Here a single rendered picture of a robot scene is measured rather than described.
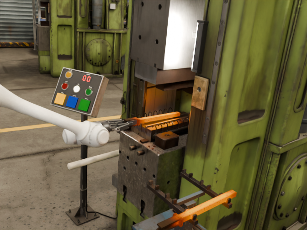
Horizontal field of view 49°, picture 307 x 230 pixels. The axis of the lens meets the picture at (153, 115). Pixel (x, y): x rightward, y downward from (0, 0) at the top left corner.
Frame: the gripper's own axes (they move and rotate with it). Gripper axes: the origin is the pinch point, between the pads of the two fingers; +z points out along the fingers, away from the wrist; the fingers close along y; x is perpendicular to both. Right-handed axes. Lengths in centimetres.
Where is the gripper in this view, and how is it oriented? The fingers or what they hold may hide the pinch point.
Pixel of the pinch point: (130, 122)
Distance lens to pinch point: 193.9
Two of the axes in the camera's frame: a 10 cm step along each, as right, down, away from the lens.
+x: 0.8, -9.3, -3.6
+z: 7.7, -1.7, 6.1
